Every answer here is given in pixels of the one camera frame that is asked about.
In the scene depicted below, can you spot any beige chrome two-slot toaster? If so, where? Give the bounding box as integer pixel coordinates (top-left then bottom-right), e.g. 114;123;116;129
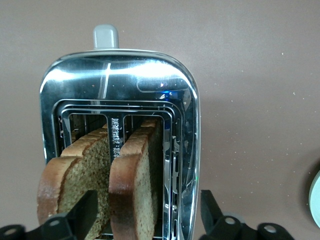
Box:
39;24;202;240

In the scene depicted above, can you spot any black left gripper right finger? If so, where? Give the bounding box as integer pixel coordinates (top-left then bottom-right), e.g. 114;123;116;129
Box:
199;189;295;240

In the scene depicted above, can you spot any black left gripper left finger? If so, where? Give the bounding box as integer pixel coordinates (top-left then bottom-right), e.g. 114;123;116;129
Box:
0;189;99;240

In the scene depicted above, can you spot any brown bread slice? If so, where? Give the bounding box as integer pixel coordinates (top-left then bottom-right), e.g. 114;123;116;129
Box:
108;117;166;240
36;123;111;240

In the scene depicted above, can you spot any pale green plate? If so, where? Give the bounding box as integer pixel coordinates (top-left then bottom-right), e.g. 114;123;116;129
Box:
308;169;320;230

